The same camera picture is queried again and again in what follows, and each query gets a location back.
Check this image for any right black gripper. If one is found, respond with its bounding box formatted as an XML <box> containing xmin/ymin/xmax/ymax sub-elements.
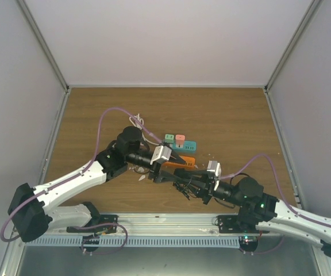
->
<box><xmin>182</xmin><ymin>170</ymin><xmax>246</xmax><ymax>208</ymax></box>

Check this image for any black adapter with cable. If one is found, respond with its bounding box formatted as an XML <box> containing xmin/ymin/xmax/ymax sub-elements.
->
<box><xmin>172</xmin><ymin>182</ymin><xmax>202</xmax><ymax>200</ymax></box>

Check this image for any orange power strip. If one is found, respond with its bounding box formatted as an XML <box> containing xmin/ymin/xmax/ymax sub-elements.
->
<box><xmin>164</xmin><ymin>155</ymin><xmax>197</xmax><ymax>170</ymax></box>

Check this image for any green plug adapter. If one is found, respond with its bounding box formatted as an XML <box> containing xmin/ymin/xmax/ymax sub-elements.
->
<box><xmin>164</xmin><ymin>133</ymin><xmax>175</xmax><ymax>144</ymax></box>

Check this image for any teal power strip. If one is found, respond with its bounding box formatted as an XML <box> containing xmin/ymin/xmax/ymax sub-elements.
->
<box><xmin>170</xmin><ymin>140</ymin><xmax>197</xmax><ymax>154</ymax></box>

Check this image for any pink plug adapter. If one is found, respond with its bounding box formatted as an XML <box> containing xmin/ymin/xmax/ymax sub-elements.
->
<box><xmin>175</xmin><ymin>134</ymin><xmax>186</xmax><ymax>148</ymax></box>

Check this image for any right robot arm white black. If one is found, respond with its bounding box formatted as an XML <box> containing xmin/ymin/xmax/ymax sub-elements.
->
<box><xmin>174</xmin><ymin>168</ymin><xmax>331</xmax><ymax>258</ymax></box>

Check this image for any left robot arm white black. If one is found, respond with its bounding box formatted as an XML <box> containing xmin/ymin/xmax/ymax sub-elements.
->
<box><xmin>7</xmin><ymin>126</ymin><xmax>185</xmax><ymax>242</ymax></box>

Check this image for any white debris pile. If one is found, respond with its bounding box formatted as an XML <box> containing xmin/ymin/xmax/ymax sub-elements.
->
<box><xmin>128</xmin><ymin>166</ymin><xmax>150</xmax><ymax>181</ymax></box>

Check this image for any aluminium front rail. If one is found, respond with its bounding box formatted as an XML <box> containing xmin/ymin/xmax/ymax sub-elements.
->
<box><xmin>13</xmin><ymin>212</ymin><xmax>323</xmax><ymax>235</ymax></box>

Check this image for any white teal strip cord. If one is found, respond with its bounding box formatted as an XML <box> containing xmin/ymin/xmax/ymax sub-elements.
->
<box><xmin>128</xmin><ymin>113</ymin><xmax>163</xmax><ymax>144</ymax></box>

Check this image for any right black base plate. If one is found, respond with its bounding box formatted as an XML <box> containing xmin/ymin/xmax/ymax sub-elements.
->
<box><xmin>214</xmin><ymin>214</ymin><xmax>260</xmax><ymax>234</ymax></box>

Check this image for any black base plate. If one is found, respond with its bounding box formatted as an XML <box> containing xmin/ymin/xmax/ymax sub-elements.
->
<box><xmin>66</xmin><ymin>214</ymin><xmax>118</xmax><ymax>235</ymax></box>
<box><xmin>214</xmin><ymin>214</ymin><xmax>260</xmax><ymax>234</ymax></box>

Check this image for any slotted grey cable duct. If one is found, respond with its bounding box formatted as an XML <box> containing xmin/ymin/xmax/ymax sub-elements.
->
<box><xmin>26</xmin><ymin>235</ymin><xmax>240</xmax><ymax>248</ymax></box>

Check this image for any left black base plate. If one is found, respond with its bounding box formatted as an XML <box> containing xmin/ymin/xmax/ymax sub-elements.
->
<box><xmin>66</xmin><ymin>214</ymin><xmax>118</xmax><ymax>235</ymax></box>

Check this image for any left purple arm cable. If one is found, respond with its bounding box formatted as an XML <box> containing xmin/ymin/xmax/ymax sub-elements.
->
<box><xmin>0</xmin><ymin>107</ymin><xmax>165</xmax><ymax>244</ymax></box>

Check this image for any right aluminium frame post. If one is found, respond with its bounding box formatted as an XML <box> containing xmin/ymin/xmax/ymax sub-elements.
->
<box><xmin>263</xmin><ymin>0</ymin><xmax>322</xmax><ymax>94</ymax></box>

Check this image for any aluminium frame post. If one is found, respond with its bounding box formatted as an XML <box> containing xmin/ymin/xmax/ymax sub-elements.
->
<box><xmin>16</xmin><ymin>0</ymin><xmax>70</xmax><ymax>93</ymax></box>
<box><xmin>263</xmin><ymin>0</ymin><xmax>322</xmax><ymax>94</ymax></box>

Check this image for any left aluminium frame post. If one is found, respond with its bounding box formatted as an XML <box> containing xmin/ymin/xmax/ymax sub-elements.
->
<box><xmin>16</xmin><ymin>0</ymin><xmax>70</xmax><ymax>93</ymax></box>

